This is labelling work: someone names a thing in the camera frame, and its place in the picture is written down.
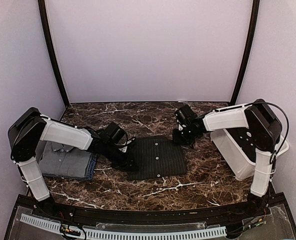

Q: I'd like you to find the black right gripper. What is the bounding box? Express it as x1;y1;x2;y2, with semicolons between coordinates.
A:
172;126;198;145

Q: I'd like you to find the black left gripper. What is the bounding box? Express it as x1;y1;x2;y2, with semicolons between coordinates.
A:
102;141;139;172

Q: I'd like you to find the black pinstriped long sleeve shirt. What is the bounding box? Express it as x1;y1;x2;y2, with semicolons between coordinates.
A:
128;135;187;181

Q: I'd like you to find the grey button shirt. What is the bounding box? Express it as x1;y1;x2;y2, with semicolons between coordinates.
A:
39;141;93;180

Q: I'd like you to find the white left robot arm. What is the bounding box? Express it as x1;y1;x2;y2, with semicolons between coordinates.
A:
7;107;139;218

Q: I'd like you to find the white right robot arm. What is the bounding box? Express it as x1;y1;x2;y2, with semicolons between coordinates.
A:
172;99;289;197

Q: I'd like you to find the black shirt in bin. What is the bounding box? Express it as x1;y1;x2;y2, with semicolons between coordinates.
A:
227;127;256;163

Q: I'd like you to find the white plastic bin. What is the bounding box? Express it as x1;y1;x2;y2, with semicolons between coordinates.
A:
210;129;290;181

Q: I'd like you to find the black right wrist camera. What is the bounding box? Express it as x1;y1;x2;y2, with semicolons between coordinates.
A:
174;104;197;131

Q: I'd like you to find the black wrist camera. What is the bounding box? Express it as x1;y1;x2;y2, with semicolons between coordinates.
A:
174;104;197;131
103;122;136;153

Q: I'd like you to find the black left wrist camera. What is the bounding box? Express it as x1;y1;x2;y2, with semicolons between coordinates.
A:
103;122;136;153

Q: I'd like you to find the black front rail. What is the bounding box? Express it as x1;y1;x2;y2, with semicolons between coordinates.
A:
15;193;286;226

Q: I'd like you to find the left black frame post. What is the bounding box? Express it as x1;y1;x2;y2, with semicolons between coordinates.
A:
37;0;70;108

